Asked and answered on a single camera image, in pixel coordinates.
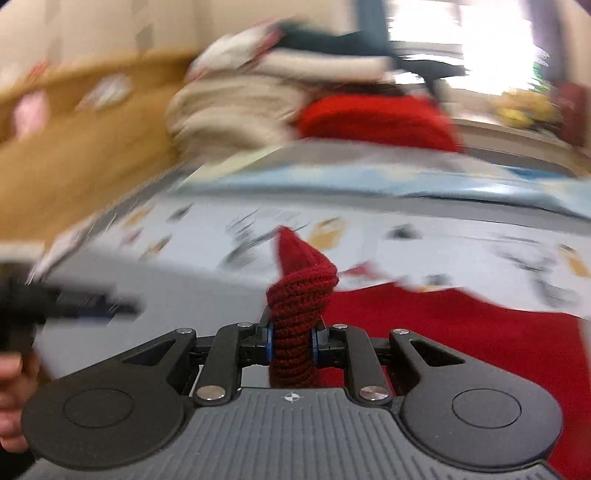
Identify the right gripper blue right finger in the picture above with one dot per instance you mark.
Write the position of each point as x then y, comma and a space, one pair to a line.
361, 359

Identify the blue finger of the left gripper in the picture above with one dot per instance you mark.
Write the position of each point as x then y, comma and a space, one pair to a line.
94, 306

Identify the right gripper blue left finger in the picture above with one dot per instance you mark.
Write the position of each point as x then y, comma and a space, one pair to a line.
222, 358

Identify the dark red knit sweater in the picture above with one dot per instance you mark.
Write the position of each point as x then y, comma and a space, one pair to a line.
545, 348

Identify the person's left hand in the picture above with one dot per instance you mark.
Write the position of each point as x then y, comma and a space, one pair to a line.
21, 376

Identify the printed deer bed sheet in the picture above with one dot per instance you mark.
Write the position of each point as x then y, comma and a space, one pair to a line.
206, 260

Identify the light blue folded sheet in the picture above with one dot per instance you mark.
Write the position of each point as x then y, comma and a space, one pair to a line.
357, 168

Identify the pink item on headboard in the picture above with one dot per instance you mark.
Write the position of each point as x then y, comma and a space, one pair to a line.
31, 114

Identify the tissue pack on headboard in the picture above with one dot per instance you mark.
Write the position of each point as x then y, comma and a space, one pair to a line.
109, 91

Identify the cream folded blanket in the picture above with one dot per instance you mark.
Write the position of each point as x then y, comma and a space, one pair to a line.
212, 119

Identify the bright red folded blanket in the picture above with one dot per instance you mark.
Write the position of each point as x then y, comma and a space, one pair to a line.
405, 121

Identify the white folded bedding stack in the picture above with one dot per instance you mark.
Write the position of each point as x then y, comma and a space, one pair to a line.
254, 50

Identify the yellow bear plush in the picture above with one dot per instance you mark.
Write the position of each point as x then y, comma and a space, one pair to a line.
526, 109

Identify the dark teal shark plush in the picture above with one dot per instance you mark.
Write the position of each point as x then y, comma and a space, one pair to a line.
297, 36

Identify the dark red pillow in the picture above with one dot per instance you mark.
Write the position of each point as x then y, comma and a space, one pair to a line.
572, 101

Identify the window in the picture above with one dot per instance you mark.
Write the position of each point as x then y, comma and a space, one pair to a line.
492, 40

